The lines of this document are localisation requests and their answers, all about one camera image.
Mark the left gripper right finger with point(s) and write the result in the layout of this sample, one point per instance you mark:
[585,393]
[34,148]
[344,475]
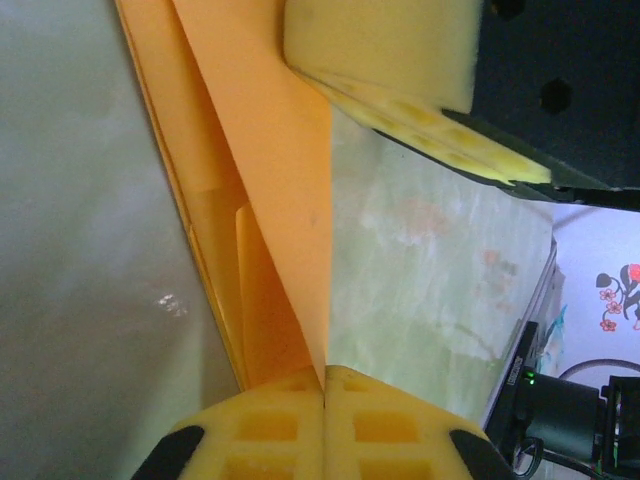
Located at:
[385,450]

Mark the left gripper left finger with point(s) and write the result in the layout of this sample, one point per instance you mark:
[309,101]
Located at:
[270,450]

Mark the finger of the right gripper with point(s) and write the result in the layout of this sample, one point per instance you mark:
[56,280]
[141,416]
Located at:
[380,50]

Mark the orange paper sheet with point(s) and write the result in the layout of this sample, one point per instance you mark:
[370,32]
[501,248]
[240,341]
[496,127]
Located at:
[280,150]

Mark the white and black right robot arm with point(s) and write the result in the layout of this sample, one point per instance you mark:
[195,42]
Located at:
[560,420]

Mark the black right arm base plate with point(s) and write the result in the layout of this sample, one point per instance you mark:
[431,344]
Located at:
[515,380]

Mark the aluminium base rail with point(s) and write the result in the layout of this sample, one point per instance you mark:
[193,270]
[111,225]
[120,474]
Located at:
[537,310]

